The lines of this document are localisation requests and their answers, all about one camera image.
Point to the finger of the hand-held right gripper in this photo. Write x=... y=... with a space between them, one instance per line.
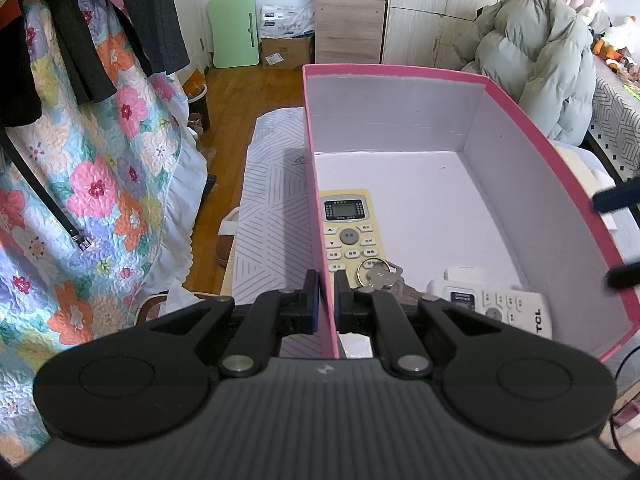
x=617 y=195
x=625 y=272

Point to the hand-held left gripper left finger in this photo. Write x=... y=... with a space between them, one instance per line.
x=314 y=305

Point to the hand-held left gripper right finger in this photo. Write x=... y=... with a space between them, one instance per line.
x=341 y=307

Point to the cream remote control grey button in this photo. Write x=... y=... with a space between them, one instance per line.
x=350 y=255

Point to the white remote control small screen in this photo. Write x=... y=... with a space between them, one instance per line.
x=500 y=305

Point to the pink cardboard box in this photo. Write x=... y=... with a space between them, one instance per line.
x=400 y=110

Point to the desk with geometric cloth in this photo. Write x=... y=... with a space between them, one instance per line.
x=617 y=110

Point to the white goose plush toy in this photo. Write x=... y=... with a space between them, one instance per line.
x=597 y=15
x=620 y=35

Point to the grey puffer jacket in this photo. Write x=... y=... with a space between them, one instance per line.
x=540 y=50

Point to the floral quilt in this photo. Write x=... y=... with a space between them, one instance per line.
x=100 y=200

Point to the cardboard box white label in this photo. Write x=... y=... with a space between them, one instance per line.
x=287 y=52

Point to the light wood wardrobe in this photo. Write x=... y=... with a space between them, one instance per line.
x=435 y=10

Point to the wooden shelf cabinet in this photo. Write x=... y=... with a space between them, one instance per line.
x=347 y=30

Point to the green folding table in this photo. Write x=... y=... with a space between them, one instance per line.
x=232 y=32

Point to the white tissue packs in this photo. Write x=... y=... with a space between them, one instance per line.
x=287 y=20

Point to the black belt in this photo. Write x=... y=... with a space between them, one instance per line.
x=45 y=195

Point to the dark grey coat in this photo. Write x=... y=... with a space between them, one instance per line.
x=155 y=15

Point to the black jacket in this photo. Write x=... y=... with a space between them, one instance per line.
x=17 y=60

